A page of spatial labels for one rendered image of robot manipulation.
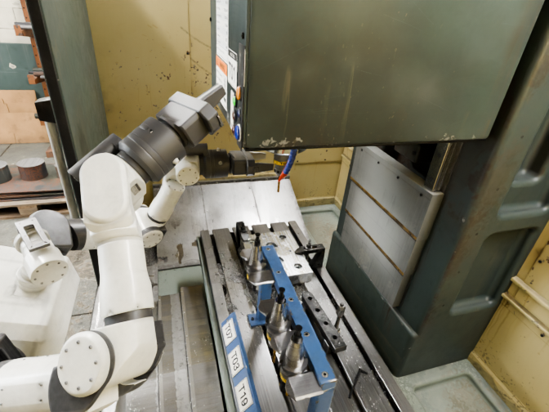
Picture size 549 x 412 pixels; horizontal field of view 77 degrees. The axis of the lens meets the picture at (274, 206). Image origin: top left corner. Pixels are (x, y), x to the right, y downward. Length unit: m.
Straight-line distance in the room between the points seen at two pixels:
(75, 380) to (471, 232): 1.05
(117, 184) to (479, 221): 0.99
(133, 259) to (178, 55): 1.56
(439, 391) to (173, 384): 1.05
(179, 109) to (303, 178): 1.85
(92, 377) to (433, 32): 0.83
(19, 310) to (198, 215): 1.40
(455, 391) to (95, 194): 1.56
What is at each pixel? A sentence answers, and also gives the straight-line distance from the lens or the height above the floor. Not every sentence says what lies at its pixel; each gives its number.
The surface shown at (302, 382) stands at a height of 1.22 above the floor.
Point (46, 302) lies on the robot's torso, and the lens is 0.87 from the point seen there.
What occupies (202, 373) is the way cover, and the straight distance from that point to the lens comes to 1.34.
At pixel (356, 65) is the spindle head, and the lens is 0.75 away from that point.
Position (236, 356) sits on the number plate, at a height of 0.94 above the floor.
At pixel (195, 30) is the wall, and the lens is 1.99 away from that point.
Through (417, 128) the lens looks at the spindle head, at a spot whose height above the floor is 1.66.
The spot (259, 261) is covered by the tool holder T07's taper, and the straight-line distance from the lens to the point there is 1.01.
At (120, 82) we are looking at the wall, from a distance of 2.03.
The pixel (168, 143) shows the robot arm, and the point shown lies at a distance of 0.59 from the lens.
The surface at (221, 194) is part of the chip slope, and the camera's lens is 2.19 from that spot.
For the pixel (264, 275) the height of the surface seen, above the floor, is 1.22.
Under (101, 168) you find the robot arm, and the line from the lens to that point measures 0.57.
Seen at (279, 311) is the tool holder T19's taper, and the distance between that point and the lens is 0.84.
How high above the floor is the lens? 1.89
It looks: 31 degrees down
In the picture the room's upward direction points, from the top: 5 degrees clockwise
